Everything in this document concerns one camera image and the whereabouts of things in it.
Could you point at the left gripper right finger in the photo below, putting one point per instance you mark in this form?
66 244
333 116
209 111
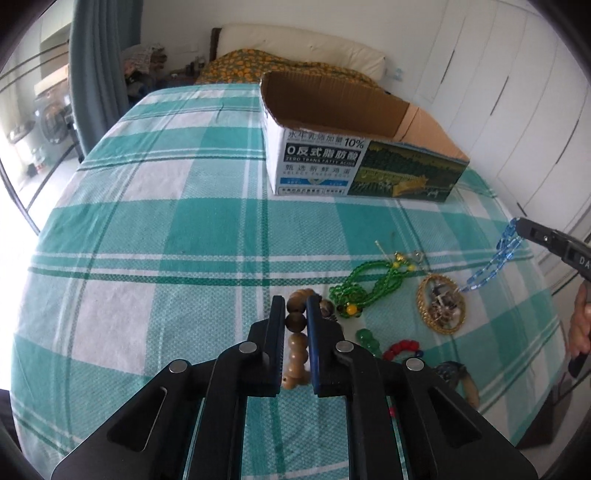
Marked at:
403 420

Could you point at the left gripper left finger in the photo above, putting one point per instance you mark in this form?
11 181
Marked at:
188 421

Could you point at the black wrist watch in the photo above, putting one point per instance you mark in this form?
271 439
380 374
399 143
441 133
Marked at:
455 374

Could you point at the green jade pendant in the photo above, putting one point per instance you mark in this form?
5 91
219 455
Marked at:
366 339

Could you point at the right hand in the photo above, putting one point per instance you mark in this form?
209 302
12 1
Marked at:
579 330

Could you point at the teal plaid table cloth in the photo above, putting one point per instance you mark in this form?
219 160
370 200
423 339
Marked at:
168 244

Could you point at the white wardrobe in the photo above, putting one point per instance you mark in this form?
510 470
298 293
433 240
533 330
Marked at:
510 93

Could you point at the open cardboard box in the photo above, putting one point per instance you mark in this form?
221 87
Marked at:
326 136

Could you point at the sliding glass door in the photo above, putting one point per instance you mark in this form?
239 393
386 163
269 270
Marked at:
28 164

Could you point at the washing machine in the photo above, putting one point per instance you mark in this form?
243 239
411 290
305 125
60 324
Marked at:
53 114

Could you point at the cream padded headboard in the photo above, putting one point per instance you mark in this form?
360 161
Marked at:
299 45

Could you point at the bed with orange floral duvet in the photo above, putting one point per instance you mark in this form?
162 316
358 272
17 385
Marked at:
247 66

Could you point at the pile of clothes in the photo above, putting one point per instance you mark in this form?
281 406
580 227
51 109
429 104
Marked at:
143 67

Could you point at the blue curtain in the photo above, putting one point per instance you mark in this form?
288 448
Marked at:
100 31

